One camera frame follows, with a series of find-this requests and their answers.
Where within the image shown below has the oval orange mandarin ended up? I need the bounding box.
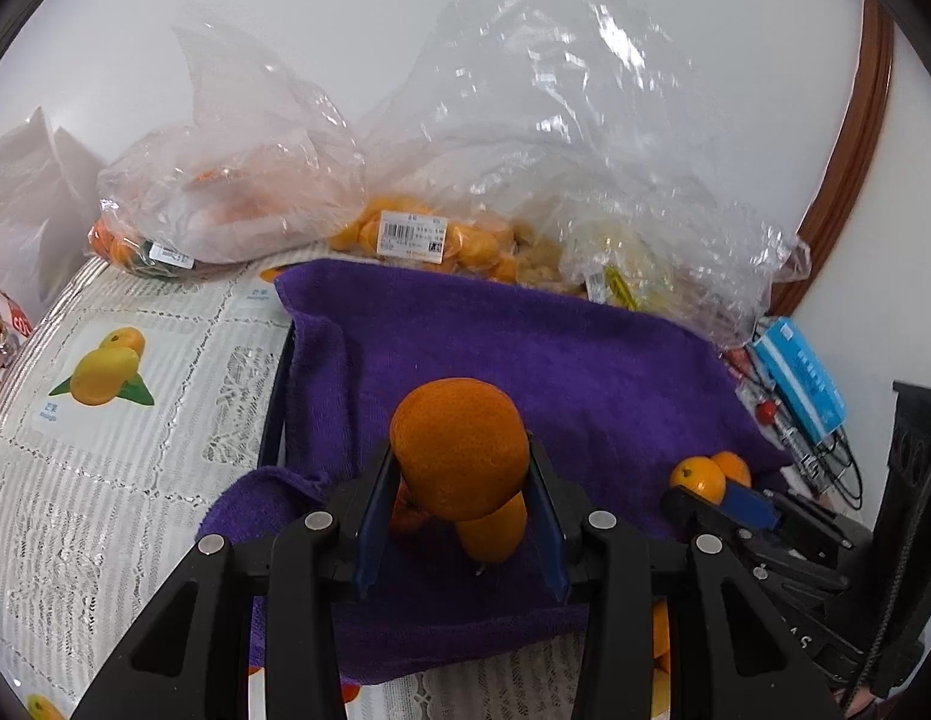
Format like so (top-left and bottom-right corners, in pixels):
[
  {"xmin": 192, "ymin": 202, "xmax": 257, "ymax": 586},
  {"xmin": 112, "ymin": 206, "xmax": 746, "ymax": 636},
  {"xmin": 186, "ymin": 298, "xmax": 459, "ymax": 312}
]
[{"xmin": 390, "ymin": 480, "xmax": 436, "ymax": 533}]

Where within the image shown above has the purple towel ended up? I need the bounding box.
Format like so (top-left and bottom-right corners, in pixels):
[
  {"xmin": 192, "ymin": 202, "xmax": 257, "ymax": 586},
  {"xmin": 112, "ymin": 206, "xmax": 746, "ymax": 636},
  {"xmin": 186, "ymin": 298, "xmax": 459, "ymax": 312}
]
[{"xmin": 202, "ymin": 259, "xmax": 797, "ymax": 683}]

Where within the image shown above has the clear bag of red fruit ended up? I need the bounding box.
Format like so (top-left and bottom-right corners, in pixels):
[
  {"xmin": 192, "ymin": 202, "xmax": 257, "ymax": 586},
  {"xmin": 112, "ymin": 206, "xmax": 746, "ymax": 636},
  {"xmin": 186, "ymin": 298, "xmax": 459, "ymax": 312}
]
[{"xmin": 720, "ymin": 345, "xmax": 782, "ymax": 421}]

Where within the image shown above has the clear bag of orange fruit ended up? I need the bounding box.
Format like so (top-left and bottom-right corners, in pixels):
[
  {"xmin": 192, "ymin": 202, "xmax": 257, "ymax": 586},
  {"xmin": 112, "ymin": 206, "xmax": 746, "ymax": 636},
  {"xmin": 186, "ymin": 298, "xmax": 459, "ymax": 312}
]
[{"xmin": 86, "ymin": 4, "xmax": 369, "ymax": 282}]

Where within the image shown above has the clear bag of yellow fruit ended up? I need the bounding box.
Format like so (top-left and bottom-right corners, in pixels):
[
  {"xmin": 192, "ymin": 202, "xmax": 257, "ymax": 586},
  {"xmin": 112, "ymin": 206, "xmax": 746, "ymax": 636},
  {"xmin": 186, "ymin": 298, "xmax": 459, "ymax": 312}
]
[{"xmin": 510, "ymin": 187, "xmax": 812, "ymax": 346}]

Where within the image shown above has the black cable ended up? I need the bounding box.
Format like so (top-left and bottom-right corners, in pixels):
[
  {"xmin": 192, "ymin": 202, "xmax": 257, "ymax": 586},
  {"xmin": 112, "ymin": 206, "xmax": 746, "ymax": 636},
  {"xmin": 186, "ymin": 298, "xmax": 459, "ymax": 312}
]
[{"xmin": 780, "ymin": 420, "xmax": 864, "ymax": 503}]

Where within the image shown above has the blue tissue box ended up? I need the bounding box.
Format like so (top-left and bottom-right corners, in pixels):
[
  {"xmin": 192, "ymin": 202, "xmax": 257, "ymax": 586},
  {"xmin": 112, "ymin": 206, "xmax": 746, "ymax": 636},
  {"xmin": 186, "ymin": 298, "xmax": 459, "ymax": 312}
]
[{"xmin": 754, "ymin": 317, "xmax": 849, "ymax": 440}]

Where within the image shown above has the white plastic bag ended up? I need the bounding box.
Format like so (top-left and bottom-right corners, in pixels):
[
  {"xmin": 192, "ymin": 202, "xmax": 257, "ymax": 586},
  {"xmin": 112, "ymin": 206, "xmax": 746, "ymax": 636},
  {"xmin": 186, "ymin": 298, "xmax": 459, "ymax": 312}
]
[{"xmin": 0, "ymin": 105, "xmax": 110, "ymax": 316}]

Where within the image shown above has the clear bag of mandarins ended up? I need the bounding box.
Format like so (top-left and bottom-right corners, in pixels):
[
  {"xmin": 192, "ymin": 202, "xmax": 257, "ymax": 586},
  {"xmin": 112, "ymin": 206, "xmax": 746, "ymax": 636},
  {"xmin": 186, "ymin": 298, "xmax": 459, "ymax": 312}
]
[{"xmin": 330, "ymin": 0, "xmax": 737, "ymax": 286}]

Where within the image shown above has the red and white package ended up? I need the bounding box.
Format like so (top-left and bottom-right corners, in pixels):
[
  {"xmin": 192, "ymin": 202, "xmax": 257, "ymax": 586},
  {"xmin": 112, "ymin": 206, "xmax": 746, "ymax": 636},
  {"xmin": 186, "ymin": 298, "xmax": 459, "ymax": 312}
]
[{"xmin": 0, "ymin": 292, "xmax": 35, "ymax": 346}]

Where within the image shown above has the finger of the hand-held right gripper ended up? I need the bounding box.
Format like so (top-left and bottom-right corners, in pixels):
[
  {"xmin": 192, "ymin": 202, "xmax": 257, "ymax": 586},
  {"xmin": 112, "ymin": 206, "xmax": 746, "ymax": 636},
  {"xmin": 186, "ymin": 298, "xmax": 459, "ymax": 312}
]
[
  {"xmin": 724, "ymin": 486, "xmax": 876, "ymax": 550},
  {"xmin": 662, "ymin": 486, "xmax": 851, "ymax": 595}
]

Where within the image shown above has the brown wooden door frame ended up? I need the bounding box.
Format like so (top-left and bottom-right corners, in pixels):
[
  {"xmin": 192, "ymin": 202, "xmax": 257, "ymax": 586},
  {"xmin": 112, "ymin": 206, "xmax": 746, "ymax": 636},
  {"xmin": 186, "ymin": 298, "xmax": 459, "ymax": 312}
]
[{"xmin": 761, "ymin": 0, "xmax": 896, "ymax": 316}]

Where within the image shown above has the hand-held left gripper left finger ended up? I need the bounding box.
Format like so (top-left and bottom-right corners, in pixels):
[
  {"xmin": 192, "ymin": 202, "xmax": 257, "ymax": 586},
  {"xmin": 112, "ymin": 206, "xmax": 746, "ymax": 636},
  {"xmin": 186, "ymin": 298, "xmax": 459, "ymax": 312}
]
[{"xmin": 71, "ymin": 442, "xmax": 406, "ymax": 720}]

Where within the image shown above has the large orange mandarin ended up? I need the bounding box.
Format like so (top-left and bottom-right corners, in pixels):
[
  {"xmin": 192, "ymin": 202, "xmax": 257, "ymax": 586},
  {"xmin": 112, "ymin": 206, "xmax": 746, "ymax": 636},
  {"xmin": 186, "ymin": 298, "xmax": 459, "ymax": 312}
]
[{"xmin": 390, "ymin": 379, "xmax": 531, "ymax": 522}]

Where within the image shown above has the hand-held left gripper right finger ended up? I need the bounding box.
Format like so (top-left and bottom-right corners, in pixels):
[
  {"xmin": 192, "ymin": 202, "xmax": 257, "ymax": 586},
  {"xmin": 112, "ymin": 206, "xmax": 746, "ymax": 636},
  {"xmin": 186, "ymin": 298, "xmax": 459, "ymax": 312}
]
[{"xmin": 527, "ymin": 439, "xmax": 842, "ymax": 720}]

